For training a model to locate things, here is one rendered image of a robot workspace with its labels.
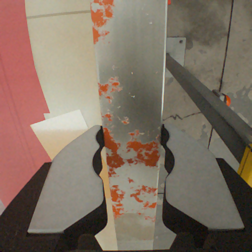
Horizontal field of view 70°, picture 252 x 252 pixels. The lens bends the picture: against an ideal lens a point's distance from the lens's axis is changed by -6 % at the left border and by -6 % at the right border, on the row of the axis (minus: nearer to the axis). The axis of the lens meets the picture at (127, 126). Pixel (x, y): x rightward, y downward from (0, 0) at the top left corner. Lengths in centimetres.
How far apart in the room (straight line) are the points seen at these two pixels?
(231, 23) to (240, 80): 34
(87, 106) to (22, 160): 9
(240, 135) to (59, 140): 28
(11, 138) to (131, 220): 13
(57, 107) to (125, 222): 12
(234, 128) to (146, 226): 24
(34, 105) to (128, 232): 14
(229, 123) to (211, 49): 85
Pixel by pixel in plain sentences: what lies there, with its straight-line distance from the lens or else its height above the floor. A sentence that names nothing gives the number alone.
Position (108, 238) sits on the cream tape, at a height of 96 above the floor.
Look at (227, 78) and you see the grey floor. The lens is 127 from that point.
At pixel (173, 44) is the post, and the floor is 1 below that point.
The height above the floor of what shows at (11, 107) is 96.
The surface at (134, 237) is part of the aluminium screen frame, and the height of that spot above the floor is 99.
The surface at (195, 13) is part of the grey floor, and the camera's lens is 115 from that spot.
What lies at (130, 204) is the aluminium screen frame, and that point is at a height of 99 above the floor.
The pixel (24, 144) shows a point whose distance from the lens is 20.
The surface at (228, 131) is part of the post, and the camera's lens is 37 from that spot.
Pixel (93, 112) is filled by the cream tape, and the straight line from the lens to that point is 16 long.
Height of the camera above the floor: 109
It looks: 61 degrees down
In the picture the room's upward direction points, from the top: 179 degrees counter-clockwise
